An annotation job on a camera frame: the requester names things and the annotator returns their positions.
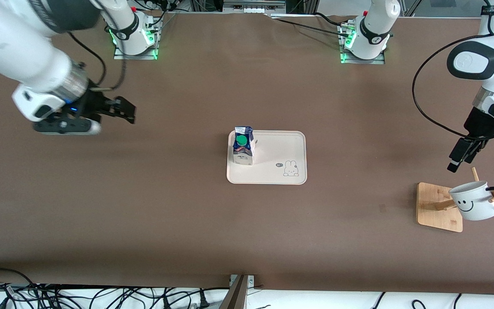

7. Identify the white smiley cup black handle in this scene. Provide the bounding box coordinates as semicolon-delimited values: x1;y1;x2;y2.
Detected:
449;181;494;221

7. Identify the blue white milk carton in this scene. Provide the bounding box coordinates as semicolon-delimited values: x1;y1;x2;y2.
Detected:
232;126;256;166

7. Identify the wooden cup stand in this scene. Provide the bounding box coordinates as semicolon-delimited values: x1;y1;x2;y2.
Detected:
416;167;494;233

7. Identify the cream rabbit print tray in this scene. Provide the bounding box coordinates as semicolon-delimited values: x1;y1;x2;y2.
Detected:
227;130;307;185

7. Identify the grey power strip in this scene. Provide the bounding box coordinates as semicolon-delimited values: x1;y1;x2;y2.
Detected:
223;0;287;14

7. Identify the aluminium profile bar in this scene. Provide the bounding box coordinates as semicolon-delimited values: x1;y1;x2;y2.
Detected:
219;276;250;309

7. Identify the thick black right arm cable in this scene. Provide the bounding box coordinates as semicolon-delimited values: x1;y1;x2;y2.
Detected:
90;56;127;92

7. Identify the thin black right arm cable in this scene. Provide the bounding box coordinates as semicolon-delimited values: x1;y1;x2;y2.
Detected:
68;32;107;86

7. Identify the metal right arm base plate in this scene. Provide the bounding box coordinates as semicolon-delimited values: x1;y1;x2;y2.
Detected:
113;13;158;61

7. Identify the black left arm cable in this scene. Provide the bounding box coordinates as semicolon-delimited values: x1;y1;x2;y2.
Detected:
412;34;494;140

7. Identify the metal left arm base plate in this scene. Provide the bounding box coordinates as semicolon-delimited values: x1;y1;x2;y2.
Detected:
339;19;386;65

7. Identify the short black table cable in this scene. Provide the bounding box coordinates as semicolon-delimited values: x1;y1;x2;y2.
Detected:
313;12;355;28

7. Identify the long black table cable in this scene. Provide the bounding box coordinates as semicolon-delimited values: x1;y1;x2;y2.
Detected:
273;17;350;38

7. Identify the small metal table bracket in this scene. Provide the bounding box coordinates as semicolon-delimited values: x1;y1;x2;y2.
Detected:
229;275;255;289

